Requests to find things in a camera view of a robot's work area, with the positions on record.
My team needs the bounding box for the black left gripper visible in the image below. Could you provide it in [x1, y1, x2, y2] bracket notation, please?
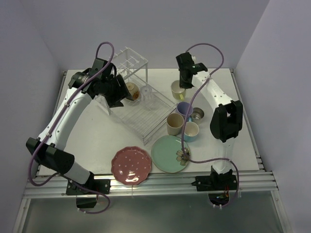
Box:
[100, 75, 133, 108]

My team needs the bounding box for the beige floral ceramic bowl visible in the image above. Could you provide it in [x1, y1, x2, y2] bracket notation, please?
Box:
[126, 82, 140, 101]

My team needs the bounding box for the clear faceted drinking glass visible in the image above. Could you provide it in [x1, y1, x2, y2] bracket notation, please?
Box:
[140, 85, 153, 103]

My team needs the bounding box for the pale yellow mug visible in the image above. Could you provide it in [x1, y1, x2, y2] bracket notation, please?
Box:
[171, 80, 186, 101]

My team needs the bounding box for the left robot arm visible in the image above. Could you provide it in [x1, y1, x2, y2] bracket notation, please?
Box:
[26, 58, 132, 194]

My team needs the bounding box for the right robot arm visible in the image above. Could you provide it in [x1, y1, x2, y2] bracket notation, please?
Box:
[176, 52, 243, 189]

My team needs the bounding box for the lavender cup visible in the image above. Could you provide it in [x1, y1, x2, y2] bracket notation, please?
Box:
[175, 101, 193, 118]

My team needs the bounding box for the small metal cup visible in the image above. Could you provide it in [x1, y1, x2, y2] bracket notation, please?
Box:
[190, 107, 205, 123]

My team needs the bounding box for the beige cup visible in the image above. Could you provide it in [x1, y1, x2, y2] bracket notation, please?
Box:
[166, 113, 184, 136]

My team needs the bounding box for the light blue mug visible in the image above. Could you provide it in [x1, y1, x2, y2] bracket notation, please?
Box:
[184, 121, 199, 142]

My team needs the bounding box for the pink polka dot plate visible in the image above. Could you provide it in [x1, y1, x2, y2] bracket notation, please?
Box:
[111, 146, 152, 186]

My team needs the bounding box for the mint green floral plate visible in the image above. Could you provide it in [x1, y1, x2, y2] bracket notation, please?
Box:
[151, 135, 188, 173]

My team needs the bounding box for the white wire dish rack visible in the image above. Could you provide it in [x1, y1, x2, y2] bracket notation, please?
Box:
[95, 47, 176, 145]

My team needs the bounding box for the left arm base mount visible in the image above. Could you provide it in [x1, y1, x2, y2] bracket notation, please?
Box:
[66, 179, 111, 209]

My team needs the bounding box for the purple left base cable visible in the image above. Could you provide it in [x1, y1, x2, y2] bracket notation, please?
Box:
[77, 191, 112, 215]

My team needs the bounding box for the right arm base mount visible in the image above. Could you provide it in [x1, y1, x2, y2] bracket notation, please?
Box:
[191, 168, 240, 209]

